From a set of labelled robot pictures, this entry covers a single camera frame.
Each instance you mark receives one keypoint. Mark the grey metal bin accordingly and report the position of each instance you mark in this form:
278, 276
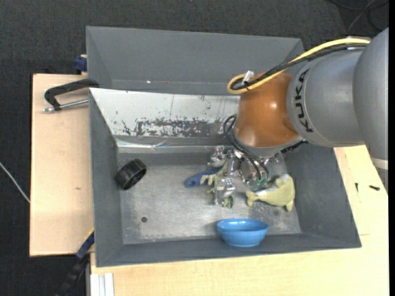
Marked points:
172, 208

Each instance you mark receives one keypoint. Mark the yellow-green toy fish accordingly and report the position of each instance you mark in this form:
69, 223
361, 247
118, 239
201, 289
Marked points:
277, 194

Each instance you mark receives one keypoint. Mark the black ribbed wheel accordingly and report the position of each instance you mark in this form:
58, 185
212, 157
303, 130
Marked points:
129, 174

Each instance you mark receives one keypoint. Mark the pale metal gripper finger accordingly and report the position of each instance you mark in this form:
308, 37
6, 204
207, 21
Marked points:
226, 190
218, 156

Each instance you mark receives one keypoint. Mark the pale wood flat board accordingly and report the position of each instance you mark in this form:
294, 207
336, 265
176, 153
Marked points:
58, 171

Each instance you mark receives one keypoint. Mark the pale green toy lizard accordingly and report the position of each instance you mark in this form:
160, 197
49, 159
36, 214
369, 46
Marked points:
210, 179

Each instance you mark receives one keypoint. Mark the blue bowl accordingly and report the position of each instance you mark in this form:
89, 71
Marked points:
242, 234

